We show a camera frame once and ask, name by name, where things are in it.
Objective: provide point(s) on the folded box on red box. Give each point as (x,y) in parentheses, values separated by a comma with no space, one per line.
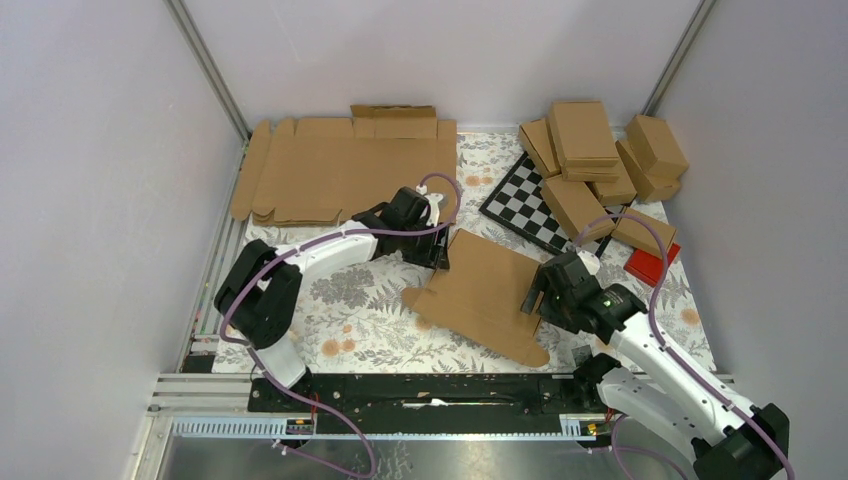
(643,232)

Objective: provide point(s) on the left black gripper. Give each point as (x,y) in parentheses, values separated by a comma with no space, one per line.
(435,255)

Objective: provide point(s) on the folded box on checkerboard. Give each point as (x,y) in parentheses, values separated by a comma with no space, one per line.
(574,207)

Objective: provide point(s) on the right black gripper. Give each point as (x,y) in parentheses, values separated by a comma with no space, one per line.
(539,283)

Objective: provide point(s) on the black white checkerboard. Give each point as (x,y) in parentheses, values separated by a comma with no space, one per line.
(517,204)

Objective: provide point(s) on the leaning folded cardboard box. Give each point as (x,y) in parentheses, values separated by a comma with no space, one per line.
(534,137)

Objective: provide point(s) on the floral patterned table mat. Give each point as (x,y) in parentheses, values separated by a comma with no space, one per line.
(354,321)

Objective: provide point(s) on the cardboard box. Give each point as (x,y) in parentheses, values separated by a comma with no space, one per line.
(655,147)
(581,134)
(534,137)
(611,186)
(649,188)
(480,297)

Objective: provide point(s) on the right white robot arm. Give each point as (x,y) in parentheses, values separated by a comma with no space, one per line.
(723,433)

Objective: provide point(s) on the stack of flat cardboard sheets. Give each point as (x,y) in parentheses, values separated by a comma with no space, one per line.
(311,171)

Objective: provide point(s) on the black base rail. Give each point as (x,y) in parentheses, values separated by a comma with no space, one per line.
(392,406)

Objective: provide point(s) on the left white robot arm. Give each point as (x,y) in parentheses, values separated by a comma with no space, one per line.
(259,295)

